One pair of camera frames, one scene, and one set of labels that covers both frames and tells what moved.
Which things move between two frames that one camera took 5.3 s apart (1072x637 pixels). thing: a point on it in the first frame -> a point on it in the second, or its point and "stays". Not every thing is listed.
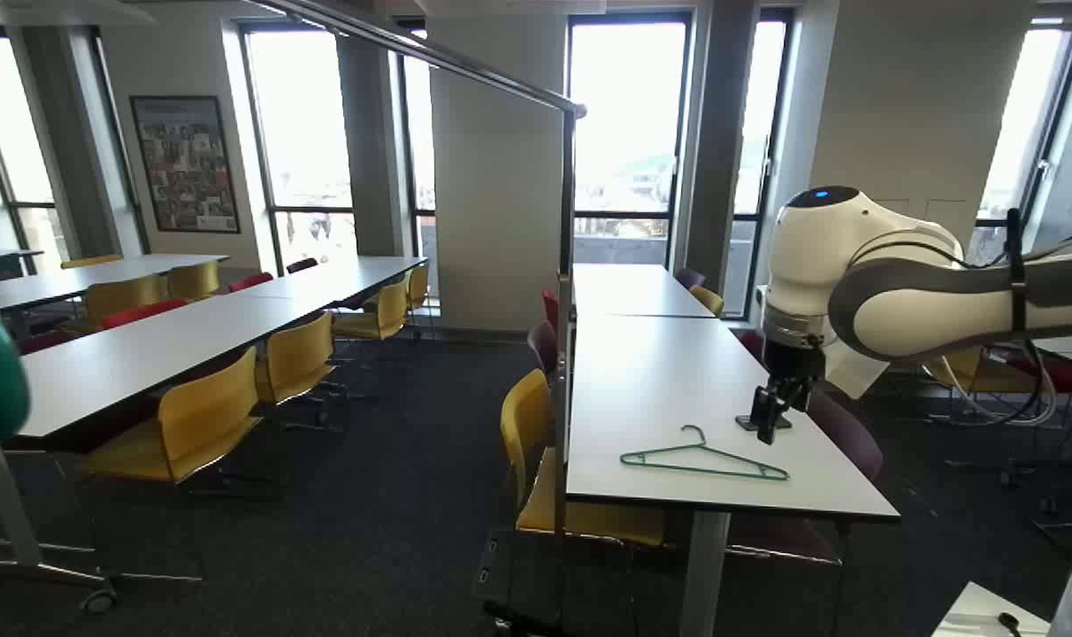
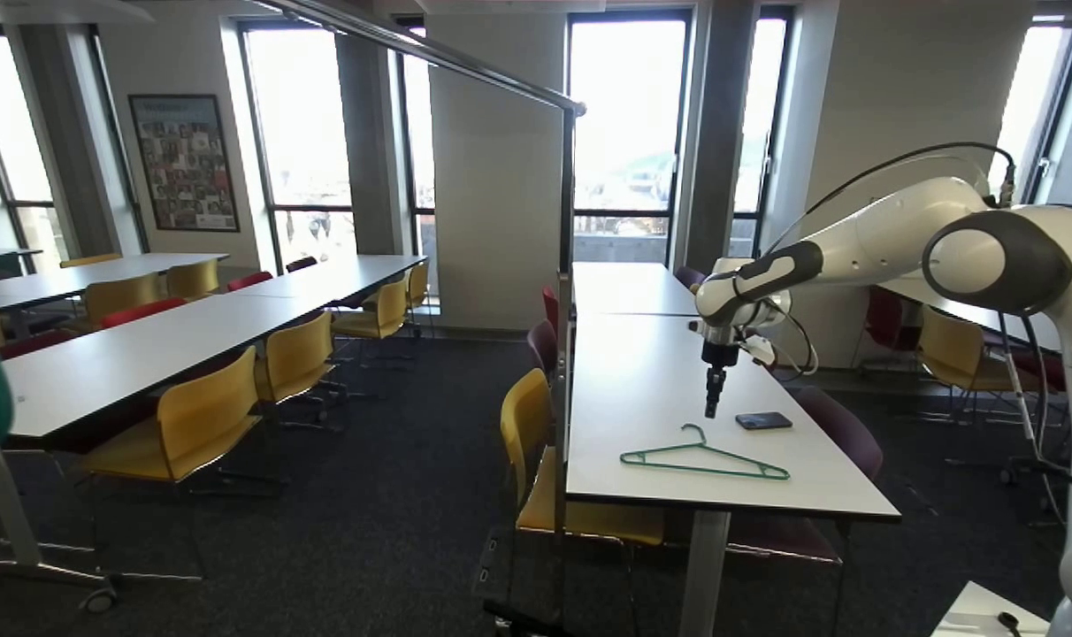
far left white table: x=17 y=290 stays
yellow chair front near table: x=532 y=443 stays
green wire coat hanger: x=702 y=456 stays
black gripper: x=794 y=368 -> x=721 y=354
